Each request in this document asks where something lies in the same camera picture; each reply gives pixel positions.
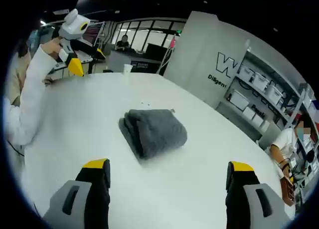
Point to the pink hanging cloth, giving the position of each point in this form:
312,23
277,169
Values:
173,42

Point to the brown woven basket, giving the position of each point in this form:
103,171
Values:
287,191

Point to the small white box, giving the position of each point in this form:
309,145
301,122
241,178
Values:
248,113
258,119

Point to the large white flat box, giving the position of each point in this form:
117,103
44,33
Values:
238,99

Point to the dark reception counter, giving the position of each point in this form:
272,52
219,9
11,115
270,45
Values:
117,59

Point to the grey metal shelf unit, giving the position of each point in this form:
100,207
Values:
286,81

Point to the grey towel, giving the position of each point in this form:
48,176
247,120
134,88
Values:
154,131

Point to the person's left hand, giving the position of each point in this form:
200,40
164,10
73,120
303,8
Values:
52,48

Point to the white lidded storage bin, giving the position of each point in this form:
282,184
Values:
273,94
260,81
246,73

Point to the white paper cup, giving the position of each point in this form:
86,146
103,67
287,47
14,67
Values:
127,69

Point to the black monitor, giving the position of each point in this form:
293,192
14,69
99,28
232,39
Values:
155,52

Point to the pale display board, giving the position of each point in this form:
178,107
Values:
93,32

